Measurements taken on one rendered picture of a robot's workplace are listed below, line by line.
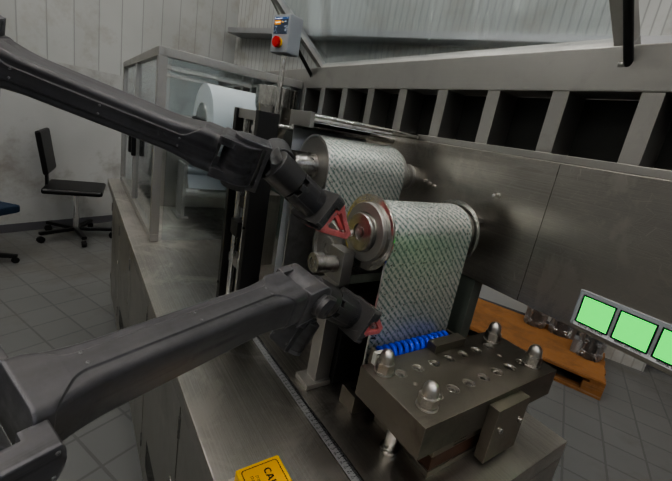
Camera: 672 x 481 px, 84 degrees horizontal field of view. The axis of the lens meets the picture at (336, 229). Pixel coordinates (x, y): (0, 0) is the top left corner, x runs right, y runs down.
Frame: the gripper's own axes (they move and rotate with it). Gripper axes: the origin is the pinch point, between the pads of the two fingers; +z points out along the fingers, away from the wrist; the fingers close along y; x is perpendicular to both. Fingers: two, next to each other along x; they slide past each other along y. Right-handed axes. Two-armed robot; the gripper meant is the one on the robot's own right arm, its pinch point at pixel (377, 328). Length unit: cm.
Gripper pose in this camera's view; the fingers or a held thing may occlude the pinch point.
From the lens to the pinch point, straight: 76.0
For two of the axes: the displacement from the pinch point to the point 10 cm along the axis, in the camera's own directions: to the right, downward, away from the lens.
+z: 6.3, 4.7, 6.2
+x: 5.6, -8.3, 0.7
